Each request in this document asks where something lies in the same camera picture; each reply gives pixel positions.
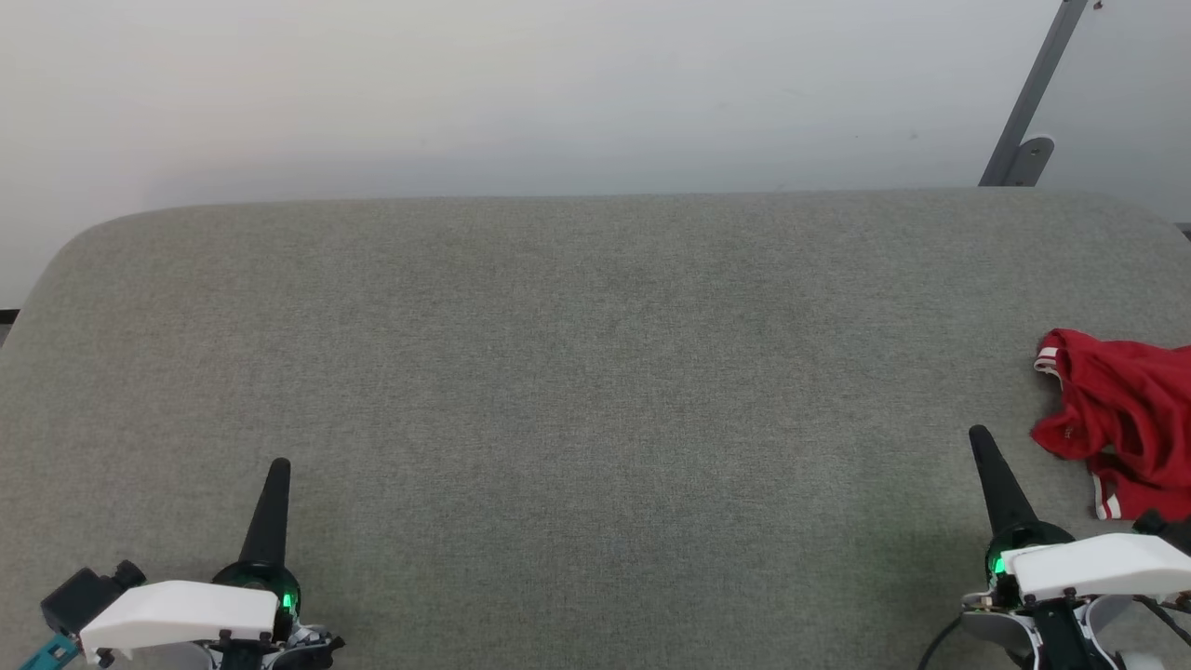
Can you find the teal left camera connector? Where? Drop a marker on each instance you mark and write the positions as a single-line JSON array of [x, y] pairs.
[[46, 654]]

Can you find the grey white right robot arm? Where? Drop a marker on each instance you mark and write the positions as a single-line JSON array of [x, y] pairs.
[[1107, 625]]

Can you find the grey metal slanted post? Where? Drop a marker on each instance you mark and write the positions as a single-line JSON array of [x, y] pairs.
[[1037, 84]]

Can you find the red white sports jersey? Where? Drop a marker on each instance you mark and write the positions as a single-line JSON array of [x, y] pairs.
[[1130, 409]]

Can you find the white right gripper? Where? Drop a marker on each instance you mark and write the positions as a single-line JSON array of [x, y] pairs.
[[1107, 563]]

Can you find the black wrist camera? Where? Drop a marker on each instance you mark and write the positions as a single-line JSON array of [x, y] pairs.
[[1168, 530], [84, 596]]

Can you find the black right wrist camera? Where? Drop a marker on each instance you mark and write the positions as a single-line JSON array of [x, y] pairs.
[[1168, 530]]

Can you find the grey fabric sofa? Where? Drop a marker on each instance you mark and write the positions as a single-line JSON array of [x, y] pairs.
[[595, 391]]

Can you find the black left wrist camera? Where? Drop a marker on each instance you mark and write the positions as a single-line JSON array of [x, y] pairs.
[[84, 596]]

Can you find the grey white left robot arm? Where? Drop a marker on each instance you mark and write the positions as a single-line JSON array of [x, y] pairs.
[[181, 659]]

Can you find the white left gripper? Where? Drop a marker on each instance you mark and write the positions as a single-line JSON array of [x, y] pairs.
[[181, 609]]

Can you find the grey metal post bracket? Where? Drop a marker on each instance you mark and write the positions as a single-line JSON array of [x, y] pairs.
[[1030, 160]]

